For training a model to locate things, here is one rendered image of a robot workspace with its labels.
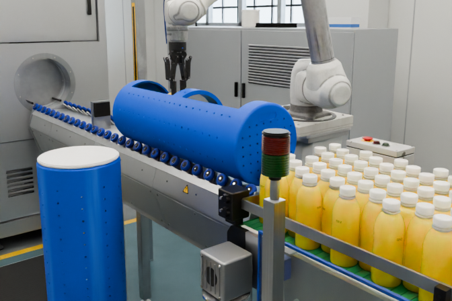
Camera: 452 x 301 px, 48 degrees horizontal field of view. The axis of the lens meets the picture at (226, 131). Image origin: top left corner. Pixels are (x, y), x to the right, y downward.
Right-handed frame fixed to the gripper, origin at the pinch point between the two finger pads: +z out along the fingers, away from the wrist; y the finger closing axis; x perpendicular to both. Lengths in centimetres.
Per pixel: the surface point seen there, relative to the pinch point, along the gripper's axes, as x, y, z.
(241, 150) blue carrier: 63, 17, 12
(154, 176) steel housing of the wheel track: 8.7, 18.1, 33.7
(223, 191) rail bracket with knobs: 69, 30, 21
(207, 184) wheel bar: 44, 17, 28
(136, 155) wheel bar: -8.6, 16.8, 28.7
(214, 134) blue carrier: 52, 20, 8
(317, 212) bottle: 100, 22, 21
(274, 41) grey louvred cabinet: -94, -147, -14
